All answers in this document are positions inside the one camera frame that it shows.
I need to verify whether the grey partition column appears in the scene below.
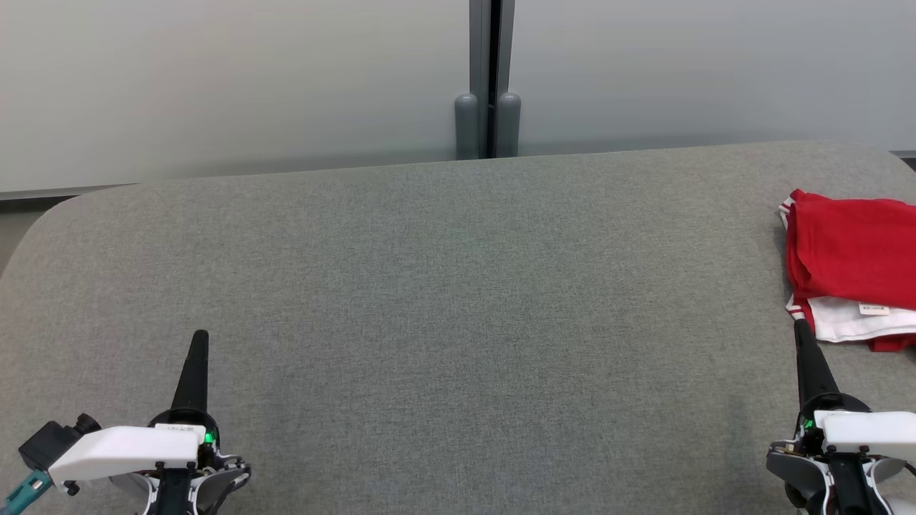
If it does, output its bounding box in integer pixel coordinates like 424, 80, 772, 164
469, 0, 516, 158

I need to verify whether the grey rounded post cover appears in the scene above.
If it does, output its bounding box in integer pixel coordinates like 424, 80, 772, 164
496, 92, 522, 158
454, 93, 479, 160

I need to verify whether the grey fabric sofa cushion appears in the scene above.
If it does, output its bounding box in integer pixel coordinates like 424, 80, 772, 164
0, 139, 916, 515

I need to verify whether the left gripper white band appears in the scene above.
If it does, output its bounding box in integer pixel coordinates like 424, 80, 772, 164
49, 329, 251, 489

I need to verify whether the left black cable teal plug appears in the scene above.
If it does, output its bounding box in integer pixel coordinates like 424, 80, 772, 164
0, 469, 54, 515

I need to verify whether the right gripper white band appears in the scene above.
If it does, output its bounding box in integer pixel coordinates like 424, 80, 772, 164
793, 318, 916, 464

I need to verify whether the grey wall base rail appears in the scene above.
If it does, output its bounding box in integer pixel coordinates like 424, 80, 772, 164
0, 182, 137, 202

